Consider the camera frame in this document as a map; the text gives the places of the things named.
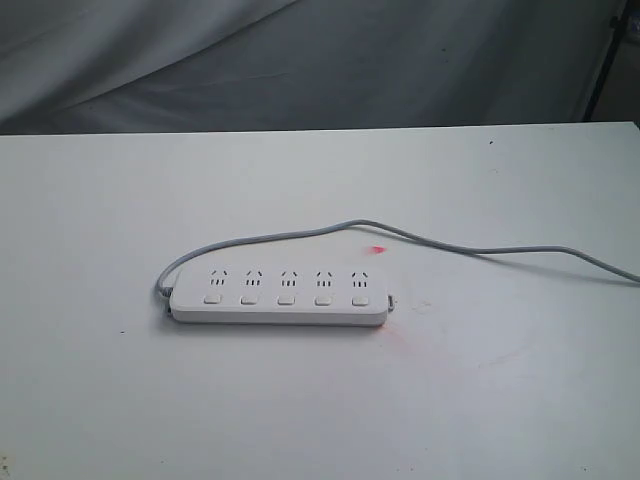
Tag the grey backdrop cloth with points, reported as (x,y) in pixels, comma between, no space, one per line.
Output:
(188,66)

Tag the black tripod stand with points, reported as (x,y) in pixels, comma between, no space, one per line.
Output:
(618,25)

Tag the white five-outlet power strip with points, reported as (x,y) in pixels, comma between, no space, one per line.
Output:
(262,294)

